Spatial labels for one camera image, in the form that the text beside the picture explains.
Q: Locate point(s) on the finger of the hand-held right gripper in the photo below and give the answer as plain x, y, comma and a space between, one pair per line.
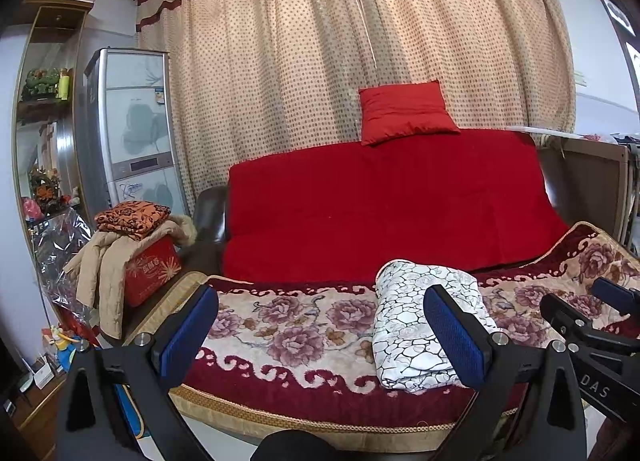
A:
617, 293
580, 321

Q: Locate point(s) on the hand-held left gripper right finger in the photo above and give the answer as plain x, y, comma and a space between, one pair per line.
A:
457, 341

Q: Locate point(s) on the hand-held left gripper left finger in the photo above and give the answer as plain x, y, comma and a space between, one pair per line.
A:
190, 336

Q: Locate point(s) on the white black-veined coat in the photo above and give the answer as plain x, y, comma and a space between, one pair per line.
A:
405, 321

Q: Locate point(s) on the red cardboard box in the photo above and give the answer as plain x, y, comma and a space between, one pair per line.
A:
150, 271

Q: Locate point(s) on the floral red beige blanket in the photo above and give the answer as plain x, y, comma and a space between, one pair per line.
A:
300, 326

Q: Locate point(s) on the beige quilted jacket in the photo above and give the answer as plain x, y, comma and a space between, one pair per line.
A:
107, 261

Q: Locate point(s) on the dark leather sofa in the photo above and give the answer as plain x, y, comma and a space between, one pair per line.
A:
210, 221

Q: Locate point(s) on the blue yellow toy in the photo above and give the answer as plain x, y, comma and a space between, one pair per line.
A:
65, 341

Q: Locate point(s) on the orange black patterned cloth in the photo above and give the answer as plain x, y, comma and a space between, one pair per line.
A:
132, 218

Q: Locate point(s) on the clear plastic sheet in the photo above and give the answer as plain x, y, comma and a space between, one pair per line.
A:
55, 251

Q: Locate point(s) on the red sofa blanket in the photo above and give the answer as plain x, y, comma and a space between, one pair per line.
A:
380, 201

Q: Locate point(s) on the dark cloth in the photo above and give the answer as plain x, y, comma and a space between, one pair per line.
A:
315, 448

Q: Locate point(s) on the orange flower arrangement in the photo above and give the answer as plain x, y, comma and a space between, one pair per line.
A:
45, 188

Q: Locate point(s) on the standing air conditioner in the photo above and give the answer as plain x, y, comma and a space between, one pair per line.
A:
140, 131

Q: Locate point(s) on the red pillow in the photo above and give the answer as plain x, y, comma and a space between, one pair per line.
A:
405, 111

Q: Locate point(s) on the beige dotted curtain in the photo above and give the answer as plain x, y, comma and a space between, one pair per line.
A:
250, 66
475, 41

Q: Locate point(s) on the yellow bottle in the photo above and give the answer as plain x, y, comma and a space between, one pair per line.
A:
63, 86

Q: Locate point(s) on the green ornament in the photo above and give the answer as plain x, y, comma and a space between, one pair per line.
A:
40, 83

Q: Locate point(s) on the wooden display cabinet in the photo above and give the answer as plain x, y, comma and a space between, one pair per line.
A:
55, 21

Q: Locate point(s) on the brown wooden panel frame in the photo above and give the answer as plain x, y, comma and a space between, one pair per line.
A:
590, 181

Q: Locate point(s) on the framed wall picture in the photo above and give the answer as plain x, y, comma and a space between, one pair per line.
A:
617, 13

